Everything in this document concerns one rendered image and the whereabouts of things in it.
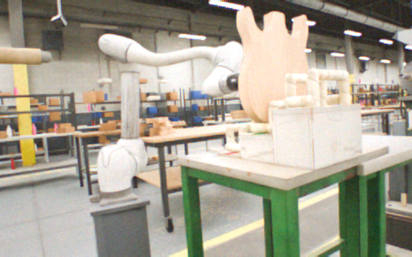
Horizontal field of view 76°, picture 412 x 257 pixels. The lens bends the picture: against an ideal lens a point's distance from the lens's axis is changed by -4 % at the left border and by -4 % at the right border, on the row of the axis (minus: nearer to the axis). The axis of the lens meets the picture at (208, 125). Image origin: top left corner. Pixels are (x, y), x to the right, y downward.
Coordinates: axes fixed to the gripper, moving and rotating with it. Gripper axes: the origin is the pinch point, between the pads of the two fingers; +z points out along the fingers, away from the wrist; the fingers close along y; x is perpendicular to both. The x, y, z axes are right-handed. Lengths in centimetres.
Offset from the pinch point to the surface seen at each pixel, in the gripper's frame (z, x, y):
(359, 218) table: 24, -54, -17
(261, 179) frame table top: 19.3, -31.6, 25.4
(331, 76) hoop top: 26.9, -4.2, 1.4
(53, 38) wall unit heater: -1035, 295, -17
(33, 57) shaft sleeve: 10, 1, 76
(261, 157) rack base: 8.0, -28.3, 14.0
